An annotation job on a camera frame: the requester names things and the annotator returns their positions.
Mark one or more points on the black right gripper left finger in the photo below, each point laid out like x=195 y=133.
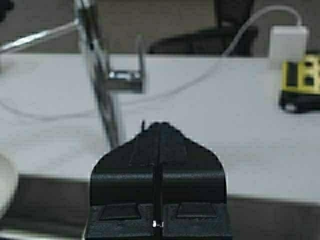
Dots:
x=121 y=190

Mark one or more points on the yellow black power strip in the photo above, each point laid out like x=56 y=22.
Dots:
x=300 y=84

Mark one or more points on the chrome faucet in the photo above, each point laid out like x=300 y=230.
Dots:
x=106 y=80

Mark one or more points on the black office chair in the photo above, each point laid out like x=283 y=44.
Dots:
x=230 y=15

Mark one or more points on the white round bowl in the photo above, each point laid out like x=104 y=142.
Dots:
x=9 y=179

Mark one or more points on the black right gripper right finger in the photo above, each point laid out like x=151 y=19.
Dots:
x=193 y=186

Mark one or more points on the white power adapter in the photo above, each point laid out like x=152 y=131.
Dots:
x=287 y=43

